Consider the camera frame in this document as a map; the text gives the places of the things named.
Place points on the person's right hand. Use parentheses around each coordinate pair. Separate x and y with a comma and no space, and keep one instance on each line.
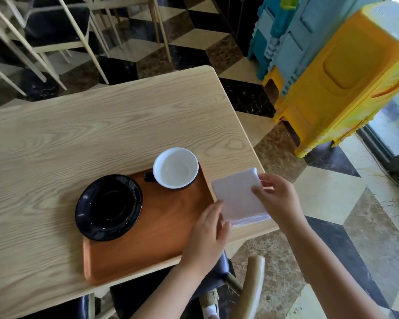
(281,204)

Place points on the person's left hand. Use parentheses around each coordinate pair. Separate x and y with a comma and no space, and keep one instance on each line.
(204,240)

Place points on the person's right thumb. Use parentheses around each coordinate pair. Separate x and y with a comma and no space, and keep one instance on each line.
(259,193)

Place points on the person's left thumb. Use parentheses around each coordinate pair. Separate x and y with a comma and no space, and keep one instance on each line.
(226,230)

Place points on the white paper napkin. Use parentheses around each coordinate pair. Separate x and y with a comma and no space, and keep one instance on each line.
(236,195)

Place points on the person's left forearm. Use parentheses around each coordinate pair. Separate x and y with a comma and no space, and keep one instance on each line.
(173,292)

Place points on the person's right forearm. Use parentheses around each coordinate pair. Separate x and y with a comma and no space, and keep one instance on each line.
(326,272)

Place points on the brown wooden tray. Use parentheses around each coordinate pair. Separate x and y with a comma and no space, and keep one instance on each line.
(153,239)

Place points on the black cup with white inside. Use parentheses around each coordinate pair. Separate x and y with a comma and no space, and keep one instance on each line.
(175,167)

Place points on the wooden chair with black cushion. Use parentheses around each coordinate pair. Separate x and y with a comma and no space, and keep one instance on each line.
(143,295)
(58,24)
(6,39)

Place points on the black saucer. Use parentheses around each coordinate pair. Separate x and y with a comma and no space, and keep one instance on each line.
(108,207)

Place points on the stack of yellow plastic stools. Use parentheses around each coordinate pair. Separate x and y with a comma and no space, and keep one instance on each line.
(345,83)

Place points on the stack of teal plastic stools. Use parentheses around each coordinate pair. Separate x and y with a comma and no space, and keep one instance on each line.
(261,29)

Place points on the stack of grey-blue plastic stools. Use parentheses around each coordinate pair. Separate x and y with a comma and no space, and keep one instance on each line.
(307,33)

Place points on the dark wooden cabinet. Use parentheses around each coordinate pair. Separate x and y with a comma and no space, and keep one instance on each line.
(239,19)

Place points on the green plastic stool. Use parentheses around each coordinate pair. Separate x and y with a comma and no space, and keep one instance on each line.
(290,1)

